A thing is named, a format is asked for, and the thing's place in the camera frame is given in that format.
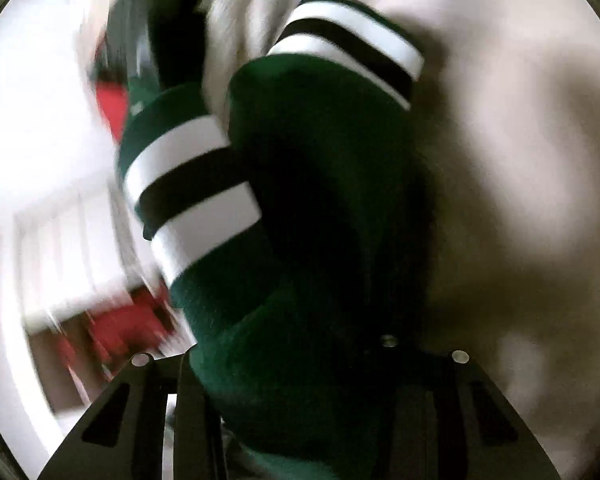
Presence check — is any green and white varsity jacket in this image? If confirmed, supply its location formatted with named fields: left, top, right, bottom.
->
left=107, top=0, right=432, bottom=479

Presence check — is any white purple rose blanket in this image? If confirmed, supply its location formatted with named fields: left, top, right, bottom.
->
left=204, top=0, right=600, bottom=479

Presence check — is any red cloth on bed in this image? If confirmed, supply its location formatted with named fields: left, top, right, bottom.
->
left=91, top=39, right=129, bottom=145

